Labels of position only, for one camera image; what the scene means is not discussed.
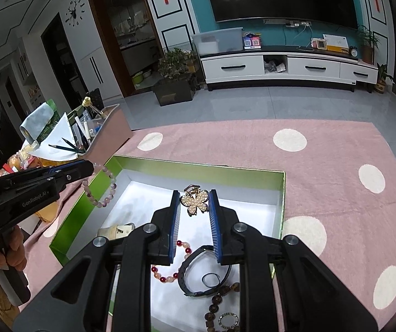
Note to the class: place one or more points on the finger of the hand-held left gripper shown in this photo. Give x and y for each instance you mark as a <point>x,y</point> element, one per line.
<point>70,179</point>
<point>65,167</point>

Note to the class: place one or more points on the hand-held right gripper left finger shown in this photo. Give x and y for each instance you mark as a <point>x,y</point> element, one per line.
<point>174,224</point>

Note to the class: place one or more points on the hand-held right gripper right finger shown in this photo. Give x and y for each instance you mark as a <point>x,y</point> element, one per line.
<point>215,226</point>

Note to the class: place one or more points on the pearl butterfly hair clip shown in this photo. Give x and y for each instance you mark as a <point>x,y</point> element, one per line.
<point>194,202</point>

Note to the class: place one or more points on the green cardboard box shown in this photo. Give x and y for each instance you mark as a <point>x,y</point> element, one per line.
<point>129,193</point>

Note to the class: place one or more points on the black wrist watch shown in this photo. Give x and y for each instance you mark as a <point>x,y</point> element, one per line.
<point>184,280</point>

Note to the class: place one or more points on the person's left hand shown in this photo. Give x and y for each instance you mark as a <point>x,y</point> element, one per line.
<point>14,252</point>

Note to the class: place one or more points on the dark pencil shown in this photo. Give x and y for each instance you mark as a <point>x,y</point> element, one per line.
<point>70,144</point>
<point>63,147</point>

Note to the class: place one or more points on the white paper sheet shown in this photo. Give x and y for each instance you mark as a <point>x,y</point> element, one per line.
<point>59,133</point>

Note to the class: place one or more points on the grey cloth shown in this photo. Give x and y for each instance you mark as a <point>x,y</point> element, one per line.
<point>37,121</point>

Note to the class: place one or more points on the pink desk organizer box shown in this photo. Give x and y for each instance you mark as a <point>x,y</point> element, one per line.
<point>115,131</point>

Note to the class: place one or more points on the pink dotted mat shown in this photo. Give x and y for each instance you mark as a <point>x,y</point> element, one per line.
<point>322,186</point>

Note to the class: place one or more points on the green plastic basins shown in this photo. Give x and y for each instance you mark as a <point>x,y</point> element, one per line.
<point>141,77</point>

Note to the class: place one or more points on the potted plant in black box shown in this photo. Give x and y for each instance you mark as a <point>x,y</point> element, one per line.
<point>172,91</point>

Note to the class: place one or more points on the white television cabinet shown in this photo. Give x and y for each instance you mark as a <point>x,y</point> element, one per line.
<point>232,67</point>

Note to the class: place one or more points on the clear plastic storage bin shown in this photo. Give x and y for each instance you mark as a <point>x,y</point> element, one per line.
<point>218,41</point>

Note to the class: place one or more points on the blue and red code stands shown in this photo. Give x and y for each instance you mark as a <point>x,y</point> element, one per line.
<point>252,41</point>

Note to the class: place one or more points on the small pink desk device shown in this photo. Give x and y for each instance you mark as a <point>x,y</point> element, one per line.
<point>319,44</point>

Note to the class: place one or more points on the white power strip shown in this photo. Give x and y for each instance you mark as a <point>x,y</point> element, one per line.
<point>298,24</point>

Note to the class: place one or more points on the yellow and white box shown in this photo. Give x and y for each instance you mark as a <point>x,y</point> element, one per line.
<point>336,41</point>

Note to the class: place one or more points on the small black alarm clock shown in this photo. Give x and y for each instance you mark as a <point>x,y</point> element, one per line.
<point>353,52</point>

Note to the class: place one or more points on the small potted floor plant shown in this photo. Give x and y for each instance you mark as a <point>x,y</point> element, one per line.
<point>383,79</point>

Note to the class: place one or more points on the potted plant in brown pot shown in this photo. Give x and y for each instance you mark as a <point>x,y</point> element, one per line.
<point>367,46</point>

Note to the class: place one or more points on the black deer wall clock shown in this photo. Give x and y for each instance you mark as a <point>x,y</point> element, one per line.
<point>75,13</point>

